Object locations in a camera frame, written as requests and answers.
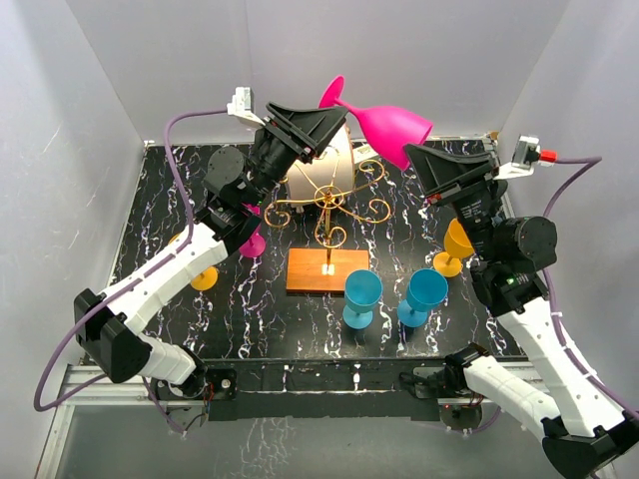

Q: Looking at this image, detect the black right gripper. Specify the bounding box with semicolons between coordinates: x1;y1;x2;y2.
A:
404;142;503;261

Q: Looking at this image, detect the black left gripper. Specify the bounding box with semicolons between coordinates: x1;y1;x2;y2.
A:
246;104;347;209

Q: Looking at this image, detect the pink wine glass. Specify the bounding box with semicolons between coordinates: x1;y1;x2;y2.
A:
239;227;266;258
319;75;433;171

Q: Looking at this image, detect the orange wine glass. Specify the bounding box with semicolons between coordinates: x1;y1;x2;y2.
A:
163;227;227;293
433;219;474;277

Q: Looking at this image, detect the blue wine glass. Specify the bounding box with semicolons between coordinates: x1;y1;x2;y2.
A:
342;269;383;330
397;268;448;328

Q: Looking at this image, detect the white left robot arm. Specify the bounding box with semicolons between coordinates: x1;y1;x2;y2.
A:
74;103;347;398

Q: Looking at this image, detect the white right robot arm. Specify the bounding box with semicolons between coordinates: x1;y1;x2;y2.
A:
405;137;638;478

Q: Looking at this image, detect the white cylindrical container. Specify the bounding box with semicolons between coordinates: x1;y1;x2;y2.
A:
285;125;354;214

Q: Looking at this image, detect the small white tag box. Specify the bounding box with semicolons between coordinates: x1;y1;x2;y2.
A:
352;144;378;165

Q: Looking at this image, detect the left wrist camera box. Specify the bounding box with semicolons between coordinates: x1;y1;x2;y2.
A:
227;87;264;128

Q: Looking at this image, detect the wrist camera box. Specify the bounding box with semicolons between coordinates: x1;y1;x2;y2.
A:
496;135;558;180
227;87;264;128

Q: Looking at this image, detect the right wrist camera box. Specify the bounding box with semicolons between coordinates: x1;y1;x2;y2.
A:
496;135;558;180

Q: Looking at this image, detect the gold wire wine glass rack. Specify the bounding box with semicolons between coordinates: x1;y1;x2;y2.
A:
264;157;391;293

